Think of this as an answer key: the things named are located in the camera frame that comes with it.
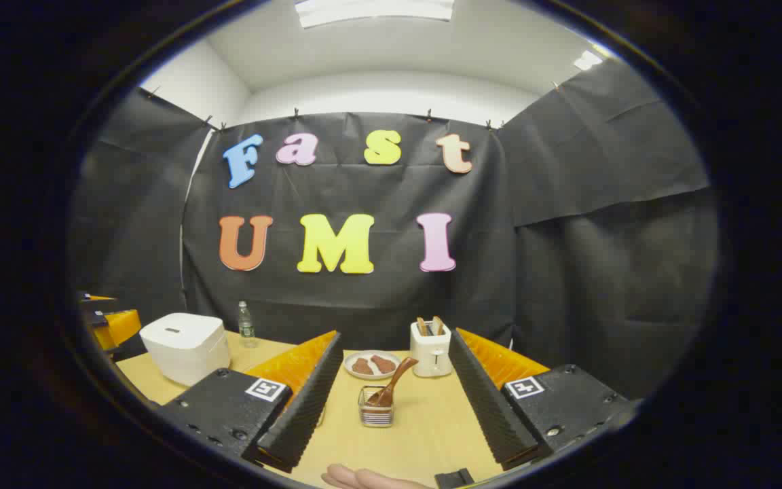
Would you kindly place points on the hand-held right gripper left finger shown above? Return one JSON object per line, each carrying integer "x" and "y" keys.
{"x": 309, "y": 401}

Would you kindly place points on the white rice cooker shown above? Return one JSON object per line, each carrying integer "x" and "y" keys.
{"x": 184, "y": 346}

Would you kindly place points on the brown meat slice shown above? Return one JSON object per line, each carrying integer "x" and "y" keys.
{"x": 362, "y": 367}
{"x": 384, "y": 364}

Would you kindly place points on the white round plate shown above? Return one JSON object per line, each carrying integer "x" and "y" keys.
{"x": 357, "y": 354}

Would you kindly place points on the white toaster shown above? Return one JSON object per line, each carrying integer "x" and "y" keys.
{"x": 432, "y": 356}

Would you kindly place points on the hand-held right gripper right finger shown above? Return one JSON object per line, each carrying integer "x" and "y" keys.
{"x": 486, "y": 401}

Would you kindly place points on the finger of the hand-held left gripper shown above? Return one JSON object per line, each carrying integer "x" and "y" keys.
{"x": 100, "y": 298}
{"x": 123, "y": 327}

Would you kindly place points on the clear plastic water bottle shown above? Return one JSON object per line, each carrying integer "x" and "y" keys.
{"x": 247, "y": 329}

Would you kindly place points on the brown wooden spoon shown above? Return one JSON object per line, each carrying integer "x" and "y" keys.
{"x": 398, "y": 377}

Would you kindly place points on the large ceiling light panel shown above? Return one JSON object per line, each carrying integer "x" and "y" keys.
{"x": 374, "y": 10}

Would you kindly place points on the small ceiling light panel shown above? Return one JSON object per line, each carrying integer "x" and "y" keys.
{"x": 587, "y": 60}

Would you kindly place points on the black backdrop cloth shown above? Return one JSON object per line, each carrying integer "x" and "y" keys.
{"x": 377, "y": 299}

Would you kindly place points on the toast slice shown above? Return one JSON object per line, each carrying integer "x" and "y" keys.
{"x": 422, "y": 327}
{"x": 438, "y": 325}

